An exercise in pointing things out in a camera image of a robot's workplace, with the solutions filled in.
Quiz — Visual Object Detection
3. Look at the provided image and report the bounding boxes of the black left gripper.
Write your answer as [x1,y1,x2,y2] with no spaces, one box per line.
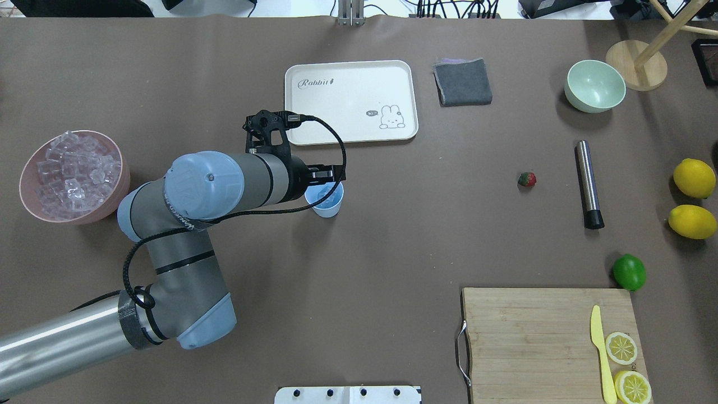
[242,110,344,204]

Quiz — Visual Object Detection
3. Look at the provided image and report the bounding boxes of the red strawberry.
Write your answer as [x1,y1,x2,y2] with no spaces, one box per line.
[517,172,537,187]

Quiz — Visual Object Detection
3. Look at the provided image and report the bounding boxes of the steel muddler with black tip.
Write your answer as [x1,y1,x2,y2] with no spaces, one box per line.
[575,140,605,230]

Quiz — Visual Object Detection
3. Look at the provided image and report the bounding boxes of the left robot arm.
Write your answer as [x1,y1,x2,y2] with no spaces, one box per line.
[1,110,347,402]

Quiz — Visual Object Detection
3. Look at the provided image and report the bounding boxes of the light blue plastic cup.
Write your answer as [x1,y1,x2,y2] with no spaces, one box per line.
[303,182,344,218]

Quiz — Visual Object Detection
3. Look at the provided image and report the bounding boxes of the pink bowl of ice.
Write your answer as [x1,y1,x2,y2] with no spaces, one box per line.
[20,130,130,224]

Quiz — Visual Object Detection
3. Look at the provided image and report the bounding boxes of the wooden cup stand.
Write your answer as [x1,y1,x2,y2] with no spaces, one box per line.
[605,1,717,91]

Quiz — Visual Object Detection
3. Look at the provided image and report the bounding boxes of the cream rabbit tray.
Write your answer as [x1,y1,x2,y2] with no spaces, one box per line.
[284,61,420,143]

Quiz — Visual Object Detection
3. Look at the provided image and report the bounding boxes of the grey folded cloth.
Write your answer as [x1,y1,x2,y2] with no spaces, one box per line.
[432,57,493,107]

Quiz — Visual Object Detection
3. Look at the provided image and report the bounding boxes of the wooden cutting board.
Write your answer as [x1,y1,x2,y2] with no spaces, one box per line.
[461,287,648,403]

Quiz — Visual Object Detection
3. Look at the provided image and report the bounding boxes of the mint green bowl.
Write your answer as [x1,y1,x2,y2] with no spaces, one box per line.
[564,59,627,113]

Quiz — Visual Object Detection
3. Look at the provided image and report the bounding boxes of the yellow plastic knife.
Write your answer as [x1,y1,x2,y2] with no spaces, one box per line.
[590,305,618,403]

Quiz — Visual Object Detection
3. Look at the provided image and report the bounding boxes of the green lime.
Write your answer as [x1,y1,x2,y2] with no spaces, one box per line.
[612,254,647,291]

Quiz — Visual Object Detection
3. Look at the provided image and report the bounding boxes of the lemon half slice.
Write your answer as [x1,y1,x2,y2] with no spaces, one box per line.
[614,370,653,403]
[605,332,638,365]

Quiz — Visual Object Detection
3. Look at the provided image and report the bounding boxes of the yellow lemon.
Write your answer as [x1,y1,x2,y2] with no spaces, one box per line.
[668,204,717,240]
[673,158,716,199]

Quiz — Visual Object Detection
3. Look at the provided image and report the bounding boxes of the aluminium frame post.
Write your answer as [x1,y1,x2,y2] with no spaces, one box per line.
[336,0,366,26]

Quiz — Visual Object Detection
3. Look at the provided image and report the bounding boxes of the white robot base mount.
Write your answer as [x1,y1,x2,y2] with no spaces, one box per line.
[274,384,423,403]

